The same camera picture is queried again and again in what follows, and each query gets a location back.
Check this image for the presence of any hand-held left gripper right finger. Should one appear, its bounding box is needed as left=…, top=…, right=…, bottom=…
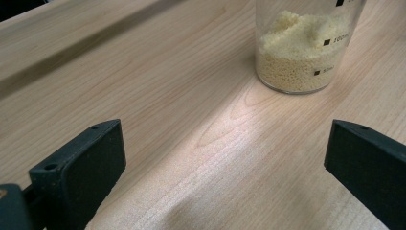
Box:
left=324, top=119, right=406, bottom=230

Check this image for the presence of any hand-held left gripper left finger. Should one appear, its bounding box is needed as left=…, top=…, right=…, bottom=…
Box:
left=28, top=119, right=127, bottom=230

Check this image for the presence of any glass jar of yellow grains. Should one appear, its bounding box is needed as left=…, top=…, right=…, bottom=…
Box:
left=254, top=0, right=368, bottom=95

